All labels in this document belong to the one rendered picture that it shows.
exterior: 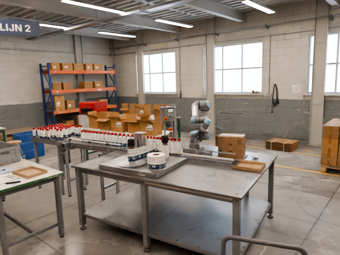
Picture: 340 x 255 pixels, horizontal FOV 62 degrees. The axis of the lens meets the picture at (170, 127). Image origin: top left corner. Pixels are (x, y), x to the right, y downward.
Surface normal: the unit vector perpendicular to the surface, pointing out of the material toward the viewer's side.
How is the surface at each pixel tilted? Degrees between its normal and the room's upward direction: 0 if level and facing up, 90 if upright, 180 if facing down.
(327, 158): 90
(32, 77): 90
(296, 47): 90
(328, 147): 90
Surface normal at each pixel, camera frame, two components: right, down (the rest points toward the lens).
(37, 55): 0.77, 0.08
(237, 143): -0.37, 0.16
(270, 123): -0.64, 0.14
